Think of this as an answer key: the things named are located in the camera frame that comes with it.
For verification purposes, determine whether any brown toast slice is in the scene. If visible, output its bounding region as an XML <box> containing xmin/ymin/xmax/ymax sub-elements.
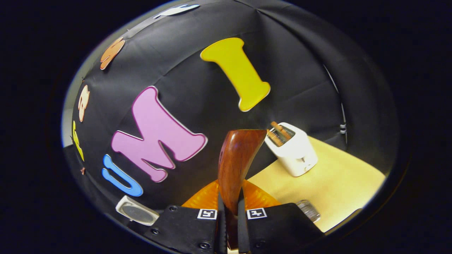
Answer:
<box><xmin>266</xmin><ymin>129</ymin><xmax>284</xmax><ymax>147</ymax></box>
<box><xmin>270</xmin><ymin>121</ymin><xmax>292</xmax><ymax>140</ymax></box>

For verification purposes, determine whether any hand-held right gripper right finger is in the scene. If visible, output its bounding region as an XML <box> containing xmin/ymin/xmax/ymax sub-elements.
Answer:
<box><xmin>237</xmin><ymin>179</ymin><xmax>325</xmax><ymax>254</ymax></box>

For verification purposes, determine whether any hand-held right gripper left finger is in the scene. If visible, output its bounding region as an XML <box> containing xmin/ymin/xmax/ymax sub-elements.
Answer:
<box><xmin>143</xmin><ymin>179</ymin><xmax>227</xmax><ymax>254</ymax></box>

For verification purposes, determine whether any wire chopstick holder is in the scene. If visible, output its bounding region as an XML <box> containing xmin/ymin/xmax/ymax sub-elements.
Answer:
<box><xmin>296</xmin><ymin>200</ymin><xmax>321</xmax><ymax>223</ymax></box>

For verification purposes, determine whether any white toaster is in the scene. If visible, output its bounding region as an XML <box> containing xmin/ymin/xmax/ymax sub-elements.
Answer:
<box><xmin>264</xmin><ymin>122</ymin><xmax>318</xmax><ymax>177</ymax></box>

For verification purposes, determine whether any wall cable with white bands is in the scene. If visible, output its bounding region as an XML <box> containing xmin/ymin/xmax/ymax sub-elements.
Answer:
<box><xmin>323</xmin><ymin>65</ymin><xmax>348</xmax><ymax>145</ymax></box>

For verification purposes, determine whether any black backdrop cloth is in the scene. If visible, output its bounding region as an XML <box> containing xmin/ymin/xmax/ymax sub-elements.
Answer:
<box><xmin>64</xmin><ymin>0</ymin><xmax>399</xmax><ymax>226</ymax></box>

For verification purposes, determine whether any white rice cooker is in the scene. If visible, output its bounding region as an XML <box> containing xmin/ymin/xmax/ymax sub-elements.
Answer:
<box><xmin>115</xmin><ymin>195</ymin><xmax>160</xmax><ymax>226</ymax></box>

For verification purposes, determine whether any brown wooden spoon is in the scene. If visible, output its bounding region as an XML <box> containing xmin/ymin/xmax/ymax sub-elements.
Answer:
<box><xmin>217</xmin><ymin>129</ymin><xmax>268</xmax><ymax>249</ymax></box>

